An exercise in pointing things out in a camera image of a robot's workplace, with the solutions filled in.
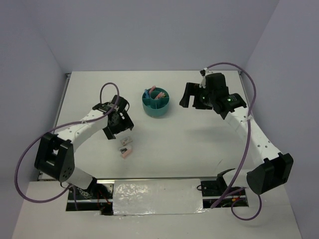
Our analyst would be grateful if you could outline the blue translucent stapler case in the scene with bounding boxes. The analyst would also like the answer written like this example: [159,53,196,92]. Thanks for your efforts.
[144,89,150,99]

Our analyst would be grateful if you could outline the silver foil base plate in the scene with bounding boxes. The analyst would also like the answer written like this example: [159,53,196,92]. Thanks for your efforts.
[113,179,204,216]

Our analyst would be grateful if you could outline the teal round divided organizer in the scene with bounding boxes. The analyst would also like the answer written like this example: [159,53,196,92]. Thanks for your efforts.
[142,87,170,118]

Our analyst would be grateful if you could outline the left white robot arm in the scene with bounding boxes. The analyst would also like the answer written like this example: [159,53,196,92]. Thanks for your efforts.
[34,96,134,199]

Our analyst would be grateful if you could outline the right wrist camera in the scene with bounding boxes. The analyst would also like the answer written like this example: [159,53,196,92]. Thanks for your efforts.
[199,68,208,88]

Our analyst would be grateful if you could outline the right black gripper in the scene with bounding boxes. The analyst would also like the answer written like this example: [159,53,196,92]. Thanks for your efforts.
[179,82,215,110]

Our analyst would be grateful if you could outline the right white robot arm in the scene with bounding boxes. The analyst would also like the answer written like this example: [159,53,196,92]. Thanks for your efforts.
[179,71,294,195]

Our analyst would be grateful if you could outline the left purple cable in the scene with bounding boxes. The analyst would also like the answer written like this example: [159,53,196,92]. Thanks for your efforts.
[14,82,120,203]

